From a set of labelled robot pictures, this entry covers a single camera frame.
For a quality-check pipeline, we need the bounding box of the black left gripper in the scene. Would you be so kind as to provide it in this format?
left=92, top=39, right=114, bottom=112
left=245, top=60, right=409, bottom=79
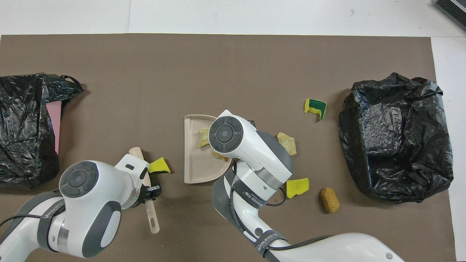
left=140, top=170, right=162, bottom=203

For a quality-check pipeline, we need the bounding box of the small yellow sponge piece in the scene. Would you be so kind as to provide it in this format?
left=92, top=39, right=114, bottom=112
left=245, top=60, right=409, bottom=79
left=147, top=157, right=171, bottom=174

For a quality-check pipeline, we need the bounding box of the beige hand brush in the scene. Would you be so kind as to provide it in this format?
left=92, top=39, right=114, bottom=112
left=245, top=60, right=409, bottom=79
left=128, top=147, right=161, bottom=234

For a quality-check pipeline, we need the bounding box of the beige plastic dustpan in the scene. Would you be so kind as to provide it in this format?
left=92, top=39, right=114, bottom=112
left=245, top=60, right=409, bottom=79
left=183, top=115, right=233, bottom=184

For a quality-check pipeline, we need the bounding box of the pale bread chunk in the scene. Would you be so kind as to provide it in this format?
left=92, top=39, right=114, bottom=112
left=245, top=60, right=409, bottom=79
left=197, top=127, right=212, bottom=148
left=277, top=132, right=297, bottom=156

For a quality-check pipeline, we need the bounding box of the yellow and green sponge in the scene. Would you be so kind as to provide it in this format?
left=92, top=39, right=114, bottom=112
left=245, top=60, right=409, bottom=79
left=304, top=98, right=327, bottom=122

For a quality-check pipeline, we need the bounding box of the brown bread roll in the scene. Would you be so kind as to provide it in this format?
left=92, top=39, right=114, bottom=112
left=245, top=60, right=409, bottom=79
left=320, top=187, right=340, bottom=213

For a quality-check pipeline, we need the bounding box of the pink bin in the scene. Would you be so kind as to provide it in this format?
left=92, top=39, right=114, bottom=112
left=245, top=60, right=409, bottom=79
left=46, top=101, right=62, bottom=155

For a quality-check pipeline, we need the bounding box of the crumpled black trash bag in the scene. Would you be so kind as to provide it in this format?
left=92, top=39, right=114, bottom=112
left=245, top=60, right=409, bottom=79
left=0, top=73, right=84, bottom=189

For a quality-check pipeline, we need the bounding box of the open black trash bag bin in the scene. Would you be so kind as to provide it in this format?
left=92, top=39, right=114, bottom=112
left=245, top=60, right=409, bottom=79
left=338, top=72, right=454, bottom=203

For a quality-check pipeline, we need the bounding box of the brown table mat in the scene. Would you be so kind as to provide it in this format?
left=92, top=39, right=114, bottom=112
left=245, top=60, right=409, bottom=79
left=0, top=33, right=457, bottom=262

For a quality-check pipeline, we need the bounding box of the dark ribbed device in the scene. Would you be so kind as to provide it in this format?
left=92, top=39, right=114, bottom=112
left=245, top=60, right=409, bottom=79
left=434, top=0, right=466, bottom=21

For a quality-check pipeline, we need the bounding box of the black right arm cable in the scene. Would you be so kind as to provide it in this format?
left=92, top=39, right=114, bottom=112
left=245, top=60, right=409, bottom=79
left=229, top=160, right=339, bottom=261

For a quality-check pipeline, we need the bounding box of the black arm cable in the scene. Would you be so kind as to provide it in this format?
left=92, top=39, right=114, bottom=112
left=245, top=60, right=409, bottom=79
left=0, top=203, right=68, bottom=228
left=229, top=160, right=339, bottom=261

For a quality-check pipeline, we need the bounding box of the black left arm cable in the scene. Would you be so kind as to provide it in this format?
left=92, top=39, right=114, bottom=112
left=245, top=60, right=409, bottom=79
left=0, top=203, right=68, bottom=228

